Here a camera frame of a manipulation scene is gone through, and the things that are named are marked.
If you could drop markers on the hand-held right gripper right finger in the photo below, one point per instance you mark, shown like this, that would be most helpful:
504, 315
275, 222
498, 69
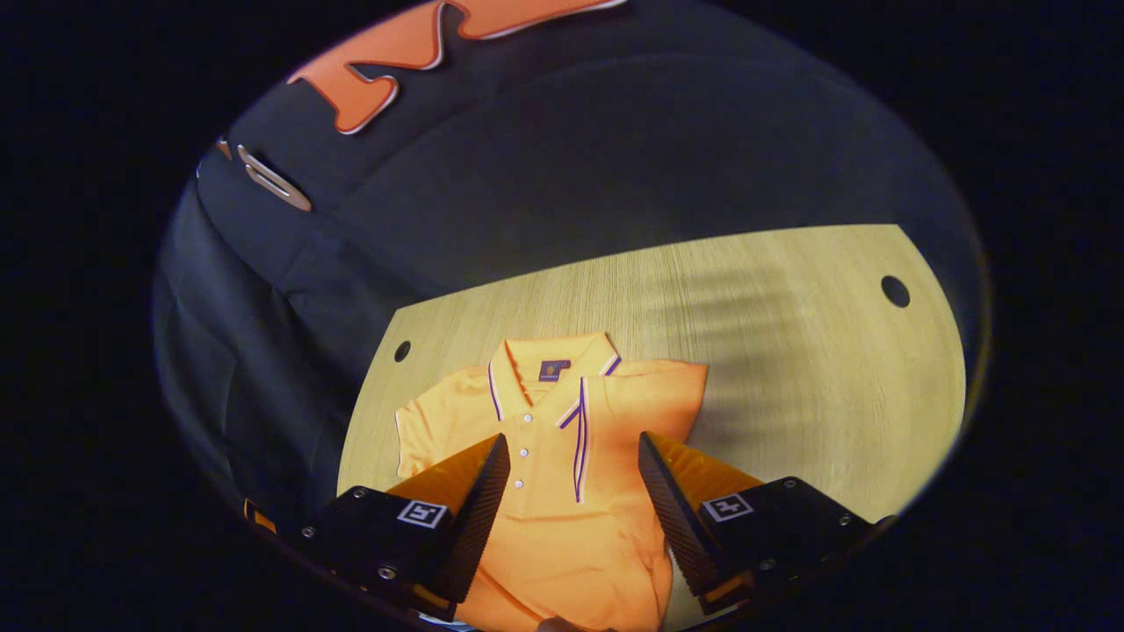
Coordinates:
680, 527

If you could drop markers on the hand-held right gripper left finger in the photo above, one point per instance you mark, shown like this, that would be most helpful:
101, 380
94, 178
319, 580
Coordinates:
483, 518

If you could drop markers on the orange T-shirt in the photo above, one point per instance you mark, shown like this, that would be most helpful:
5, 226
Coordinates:
562, 544

